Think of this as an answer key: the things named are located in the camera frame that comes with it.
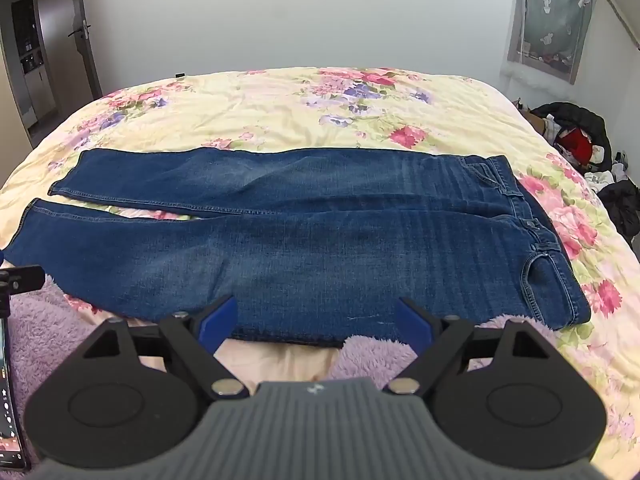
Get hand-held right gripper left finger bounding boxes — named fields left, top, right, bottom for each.
left=82, top=296, right=249, bottom=402

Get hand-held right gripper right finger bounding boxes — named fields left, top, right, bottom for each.
left=382, top=297, right=551, bottom=403

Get blue denim pants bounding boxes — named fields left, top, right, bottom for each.
left=11, top=147, right=592, bottom=346

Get purple fuzzy blanket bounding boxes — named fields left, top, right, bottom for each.
left=9, top=275, right=557, bottom=413

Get floral yellow bedspread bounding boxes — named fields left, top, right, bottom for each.
left=0, top=66, right=640, bottom=478

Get black smartphone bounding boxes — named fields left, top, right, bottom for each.
left=0, top=317, right=27, bottom=471

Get white cloth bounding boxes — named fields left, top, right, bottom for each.
left=582, top=170, right=621, bottom=193

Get red cloth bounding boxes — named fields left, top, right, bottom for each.
left=555, top=127, right=593, bottom=166

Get black garment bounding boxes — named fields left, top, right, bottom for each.
left=597, top=177, right=640, bottom=241

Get pile of clothes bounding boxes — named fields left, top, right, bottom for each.
left=530, top=101, right=613, bottom=173

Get dark tall cabinet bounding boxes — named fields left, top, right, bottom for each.
left=0, top=0, right=58, bottom=131

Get grey door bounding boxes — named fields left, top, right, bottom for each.
left=69, top=0, right=104, bottom=102

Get grey patterned wall hanging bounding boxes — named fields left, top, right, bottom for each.
left=507, top=0, right=598, bottom=86

